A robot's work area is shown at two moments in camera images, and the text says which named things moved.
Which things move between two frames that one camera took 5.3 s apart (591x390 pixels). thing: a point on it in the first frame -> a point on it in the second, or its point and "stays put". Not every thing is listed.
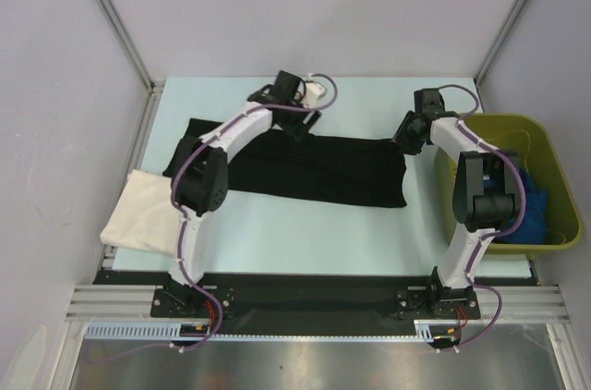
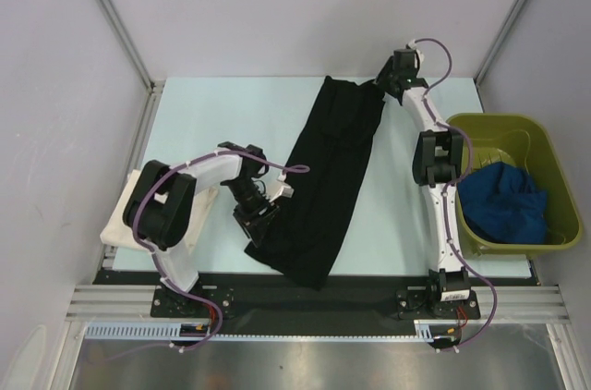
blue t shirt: x=535 y=227 stays put
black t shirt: x=314 y=167 -> x=322 y=175
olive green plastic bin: x=530 y=143 stays put
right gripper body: x=406 y=138 -> x=387 y=76
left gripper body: x=293 y=123 -> x=250 y=202
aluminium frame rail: x=501 y=303 stays put
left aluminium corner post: x=155 y=86 stays put
